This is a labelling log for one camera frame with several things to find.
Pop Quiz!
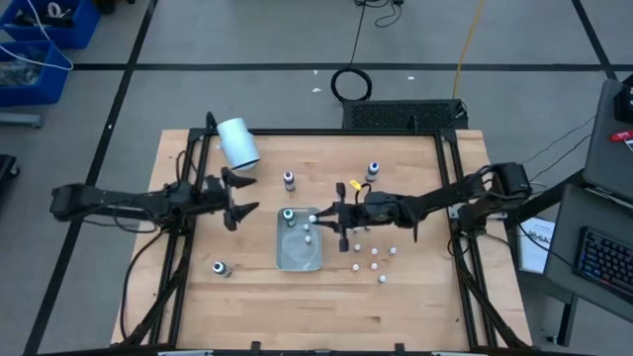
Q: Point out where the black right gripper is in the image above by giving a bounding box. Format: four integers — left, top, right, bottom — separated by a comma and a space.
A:
315, 182, 380, 253

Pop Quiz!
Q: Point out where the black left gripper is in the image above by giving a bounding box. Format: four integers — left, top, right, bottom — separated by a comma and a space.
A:
205, 166, 261, 232

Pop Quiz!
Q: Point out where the white plastic handled bin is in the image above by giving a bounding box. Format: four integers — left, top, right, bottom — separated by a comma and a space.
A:
275, 206, 323, 273

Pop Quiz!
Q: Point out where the black perforated computer tower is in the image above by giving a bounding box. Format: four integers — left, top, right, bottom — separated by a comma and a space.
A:
341, 98, 469, 132

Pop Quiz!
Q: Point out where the white paper sheet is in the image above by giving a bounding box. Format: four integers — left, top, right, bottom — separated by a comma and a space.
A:
516, 216, 556, 275

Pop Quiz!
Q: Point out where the blue storage bin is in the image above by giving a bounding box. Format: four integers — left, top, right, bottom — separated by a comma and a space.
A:
0, 40, 73, 108
0, 0, 103, 50

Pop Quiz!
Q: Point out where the grey metal bar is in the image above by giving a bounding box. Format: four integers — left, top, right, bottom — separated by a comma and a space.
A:
0, 113, 44, 129

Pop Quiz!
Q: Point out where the grey desk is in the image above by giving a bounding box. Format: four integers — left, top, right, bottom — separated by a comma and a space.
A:
543, 183, 633, 322
583, 78, 633, 192

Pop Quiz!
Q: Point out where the black keyboard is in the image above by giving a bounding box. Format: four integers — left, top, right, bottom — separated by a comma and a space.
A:
573, 225, 633, 301

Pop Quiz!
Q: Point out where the black desk device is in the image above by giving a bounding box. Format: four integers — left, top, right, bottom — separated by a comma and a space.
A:
614, 73, 633, 125

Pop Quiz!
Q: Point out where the black coiled floor cable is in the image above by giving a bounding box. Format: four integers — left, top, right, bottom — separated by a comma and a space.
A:
329, 0, 373, 104

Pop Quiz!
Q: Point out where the yellow hanging cable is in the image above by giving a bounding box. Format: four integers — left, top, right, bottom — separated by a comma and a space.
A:
451, 0, 489, 99

